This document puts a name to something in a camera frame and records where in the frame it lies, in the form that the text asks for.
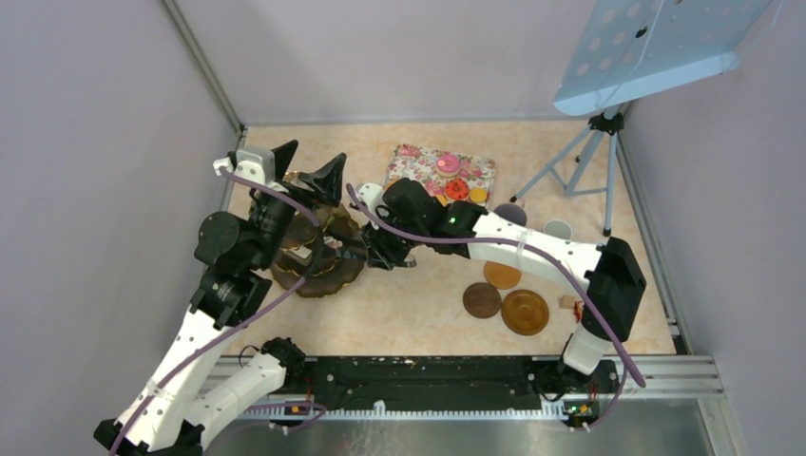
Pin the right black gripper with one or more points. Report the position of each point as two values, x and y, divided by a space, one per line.
379 254

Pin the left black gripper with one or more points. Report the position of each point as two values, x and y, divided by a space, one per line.
327 181

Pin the red fruit tart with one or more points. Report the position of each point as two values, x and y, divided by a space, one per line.
457 189

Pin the black handled steel tongs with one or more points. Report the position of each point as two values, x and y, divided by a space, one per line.
349 248

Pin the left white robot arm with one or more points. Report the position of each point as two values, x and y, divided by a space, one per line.
171 416

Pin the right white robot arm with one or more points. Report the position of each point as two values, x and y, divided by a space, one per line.
607 277

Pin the floral serving tray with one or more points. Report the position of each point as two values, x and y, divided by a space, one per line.
417 163

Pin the pink frosted donut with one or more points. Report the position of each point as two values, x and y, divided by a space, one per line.
448 165

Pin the round biscuit right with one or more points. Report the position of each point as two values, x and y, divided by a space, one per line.
478 195

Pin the light wooden coaster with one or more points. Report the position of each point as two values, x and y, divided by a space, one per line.
501 276

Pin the dark wooden coaster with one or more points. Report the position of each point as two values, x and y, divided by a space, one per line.
481 300

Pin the pink small cup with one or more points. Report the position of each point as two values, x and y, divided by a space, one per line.
559 229

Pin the brown wooden lid coaster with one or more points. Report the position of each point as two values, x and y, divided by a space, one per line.
525 312

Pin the red owl snack packet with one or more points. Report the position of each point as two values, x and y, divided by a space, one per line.
572 303

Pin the grey tripod stand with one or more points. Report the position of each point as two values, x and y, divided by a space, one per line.
606 125

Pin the blue perforated stand tray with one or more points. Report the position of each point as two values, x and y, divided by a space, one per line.
633 49

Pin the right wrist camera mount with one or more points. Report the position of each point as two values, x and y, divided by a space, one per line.
370 194

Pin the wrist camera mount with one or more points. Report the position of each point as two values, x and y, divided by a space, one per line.
254 164
370 194

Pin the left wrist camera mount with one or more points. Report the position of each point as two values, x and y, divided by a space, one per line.
254 164

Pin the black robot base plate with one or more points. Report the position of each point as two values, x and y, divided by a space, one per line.
444 383

